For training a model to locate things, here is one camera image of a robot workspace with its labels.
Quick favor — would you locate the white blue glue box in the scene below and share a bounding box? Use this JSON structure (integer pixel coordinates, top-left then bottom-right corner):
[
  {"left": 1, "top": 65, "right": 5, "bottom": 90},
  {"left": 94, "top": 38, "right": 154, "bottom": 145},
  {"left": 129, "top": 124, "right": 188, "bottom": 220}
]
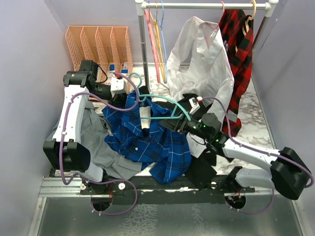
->
[{"left": 121, "top": 61, "right": 129, "bottom": 74}]

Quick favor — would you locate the cream hanger under plaid shirt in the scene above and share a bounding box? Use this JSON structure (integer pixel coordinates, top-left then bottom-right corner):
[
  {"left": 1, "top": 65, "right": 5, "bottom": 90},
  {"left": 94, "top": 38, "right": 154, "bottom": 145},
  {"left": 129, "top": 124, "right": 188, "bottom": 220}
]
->
[{"left": 242, "top": 0, "right": 256, "bottom": 36}]

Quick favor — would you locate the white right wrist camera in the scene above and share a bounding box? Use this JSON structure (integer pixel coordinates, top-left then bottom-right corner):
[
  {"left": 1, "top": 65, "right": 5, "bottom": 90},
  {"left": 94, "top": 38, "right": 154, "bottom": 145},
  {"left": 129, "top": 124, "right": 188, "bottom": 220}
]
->
[{"left": 189, "top": 96, "right": 203, "bottom": 116}]

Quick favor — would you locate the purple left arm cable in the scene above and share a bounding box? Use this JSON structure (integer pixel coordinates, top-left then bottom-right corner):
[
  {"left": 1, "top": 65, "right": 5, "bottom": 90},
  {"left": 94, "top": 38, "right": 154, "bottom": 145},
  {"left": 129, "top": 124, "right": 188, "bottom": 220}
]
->
[{"left": 59, "top": 71, "right": 141, "bottom": 217}]

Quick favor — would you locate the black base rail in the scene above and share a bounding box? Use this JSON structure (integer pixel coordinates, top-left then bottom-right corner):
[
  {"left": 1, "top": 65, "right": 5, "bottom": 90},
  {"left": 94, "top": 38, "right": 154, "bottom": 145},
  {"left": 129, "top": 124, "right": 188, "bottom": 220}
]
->
[{"left": 80, "top": 175, "right": 254, "bottom": 205}]

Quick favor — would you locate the peach plastic file organizer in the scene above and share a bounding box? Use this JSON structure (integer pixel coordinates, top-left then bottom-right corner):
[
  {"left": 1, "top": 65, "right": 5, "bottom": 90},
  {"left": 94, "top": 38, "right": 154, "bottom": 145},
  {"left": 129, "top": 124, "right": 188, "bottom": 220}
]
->
[{"left": 65, "top": 26, "right": 133, "bottom": 100}]

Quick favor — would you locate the teal hanger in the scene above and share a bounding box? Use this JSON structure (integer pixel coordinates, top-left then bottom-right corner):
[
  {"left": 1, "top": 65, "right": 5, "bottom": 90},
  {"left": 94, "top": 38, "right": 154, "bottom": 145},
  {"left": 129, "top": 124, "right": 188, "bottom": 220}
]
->
[{"left": 127, "top": 72, "right": 191, "bottom": 121}]

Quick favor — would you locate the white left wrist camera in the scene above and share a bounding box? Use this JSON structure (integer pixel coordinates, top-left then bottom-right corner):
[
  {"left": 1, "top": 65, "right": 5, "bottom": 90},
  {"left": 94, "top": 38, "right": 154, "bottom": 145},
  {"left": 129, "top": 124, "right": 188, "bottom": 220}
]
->
[{"left": 110, "top": 77, "right": 126, "bottom": 96}]

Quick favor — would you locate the metal clothes rack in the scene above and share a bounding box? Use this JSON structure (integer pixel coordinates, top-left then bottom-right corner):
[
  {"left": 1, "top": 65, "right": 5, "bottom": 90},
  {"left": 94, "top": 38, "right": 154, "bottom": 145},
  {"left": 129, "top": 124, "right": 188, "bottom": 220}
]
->
[{"left": 135, "top": 0, "right": 279, "bottom": 89}]

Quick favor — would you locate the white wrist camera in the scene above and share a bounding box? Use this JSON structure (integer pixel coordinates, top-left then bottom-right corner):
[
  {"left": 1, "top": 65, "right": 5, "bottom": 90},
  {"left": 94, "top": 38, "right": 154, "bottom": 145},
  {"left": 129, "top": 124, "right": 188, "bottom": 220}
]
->
[
  {"left": 189, "top": 96, "right": 203, "bottom": 116},
  {"left": 110, "top": 77, "right": 126, "bottom": 96}
]

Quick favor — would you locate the blue plaid shirt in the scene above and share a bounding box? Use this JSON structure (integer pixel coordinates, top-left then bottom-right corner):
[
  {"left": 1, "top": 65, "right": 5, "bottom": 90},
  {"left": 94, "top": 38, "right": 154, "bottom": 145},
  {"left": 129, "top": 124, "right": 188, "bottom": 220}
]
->
[{"left": 102, "top": 99, "right": 192, "bottom": 183}]

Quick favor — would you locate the red black plaid shirt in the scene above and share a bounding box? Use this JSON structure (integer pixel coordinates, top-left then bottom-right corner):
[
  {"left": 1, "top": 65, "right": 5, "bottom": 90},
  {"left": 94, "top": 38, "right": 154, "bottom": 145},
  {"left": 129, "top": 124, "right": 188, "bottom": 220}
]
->
[{"left": 219, "top": 9, "right": 253, "bottom": 137}]

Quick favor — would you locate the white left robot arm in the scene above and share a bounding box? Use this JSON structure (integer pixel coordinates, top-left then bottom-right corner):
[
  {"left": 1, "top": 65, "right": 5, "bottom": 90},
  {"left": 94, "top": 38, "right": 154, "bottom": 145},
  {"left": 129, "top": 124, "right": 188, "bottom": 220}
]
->
[{"left": 43, "top": 59, "right": 113, "bottom": 194}]

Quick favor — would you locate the yellow hanger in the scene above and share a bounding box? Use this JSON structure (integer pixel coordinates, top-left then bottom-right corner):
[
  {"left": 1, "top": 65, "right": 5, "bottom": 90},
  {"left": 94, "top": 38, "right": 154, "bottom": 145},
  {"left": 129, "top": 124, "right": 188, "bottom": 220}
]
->
[{"left": 149, "top": 11, "right": 164, "bottom": 79}]

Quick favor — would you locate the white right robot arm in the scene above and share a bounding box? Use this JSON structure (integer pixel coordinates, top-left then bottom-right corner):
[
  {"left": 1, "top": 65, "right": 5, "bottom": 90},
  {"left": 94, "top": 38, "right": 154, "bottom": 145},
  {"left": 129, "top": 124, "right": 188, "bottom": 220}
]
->
[{"left": 159, "top": 113, "right": 314, "bottom": 200}]

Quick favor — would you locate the white shirt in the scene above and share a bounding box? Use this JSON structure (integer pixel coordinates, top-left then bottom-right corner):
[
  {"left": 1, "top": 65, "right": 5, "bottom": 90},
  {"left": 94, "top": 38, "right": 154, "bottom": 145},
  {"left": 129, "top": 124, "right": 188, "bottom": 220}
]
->
[{"left": 166, "top": 16, "right": 235, "bottom": 158}]

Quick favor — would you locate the grey shirt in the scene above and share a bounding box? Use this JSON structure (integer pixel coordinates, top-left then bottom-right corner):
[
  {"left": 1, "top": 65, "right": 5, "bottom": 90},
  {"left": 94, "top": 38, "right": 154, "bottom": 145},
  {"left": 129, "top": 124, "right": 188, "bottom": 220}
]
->
[{"left": 43, "top": 101, "right": 142, "bottom": 179}]

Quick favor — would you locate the pink hanger under white shirt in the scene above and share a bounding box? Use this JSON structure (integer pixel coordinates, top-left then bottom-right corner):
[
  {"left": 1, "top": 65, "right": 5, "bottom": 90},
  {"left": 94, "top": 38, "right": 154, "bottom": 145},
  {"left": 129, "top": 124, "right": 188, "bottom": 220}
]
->
[{"left": 203, "top": 0, "right": 225, "bottom": 47}]

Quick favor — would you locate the black garment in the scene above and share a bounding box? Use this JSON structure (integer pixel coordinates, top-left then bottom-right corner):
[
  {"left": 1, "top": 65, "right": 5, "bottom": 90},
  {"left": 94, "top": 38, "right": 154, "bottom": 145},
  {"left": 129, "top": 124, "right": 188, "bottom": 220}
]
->
[{"left": 154, "top": 93, "right": 229, "bottom": 190}]

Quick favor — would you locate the light blue hanger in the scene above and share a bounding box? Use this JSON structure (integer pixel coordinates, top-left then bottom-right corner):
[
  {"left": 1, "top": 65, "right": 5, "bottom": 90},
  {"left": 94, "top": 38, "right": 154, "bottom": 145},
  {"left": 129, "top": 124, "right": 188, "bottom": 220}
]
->
[{"left": 156, "top": 1, "right": 168, "bottom": 84}]

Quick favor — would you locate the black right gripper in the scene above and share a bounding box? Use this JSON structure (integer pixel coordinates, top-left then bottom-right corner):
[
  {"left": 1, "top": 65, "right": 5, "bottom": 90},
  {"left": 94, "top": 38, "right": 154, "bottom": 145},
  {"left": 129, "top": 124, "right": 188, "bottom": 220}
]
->
[{"left": 159, "top": 108, "right": 211, "bottom": 141}]

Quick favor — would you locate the clear packaged label box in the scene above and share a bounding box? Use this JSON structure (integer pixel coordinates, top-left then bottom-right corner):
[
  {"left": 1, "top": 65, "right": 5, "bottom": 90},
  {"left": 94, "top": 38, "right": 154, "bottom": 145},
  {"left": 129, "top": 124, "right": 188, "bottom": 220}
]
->
[{"left": 107, "top": 63, "right": 116, "bottom": 73}]

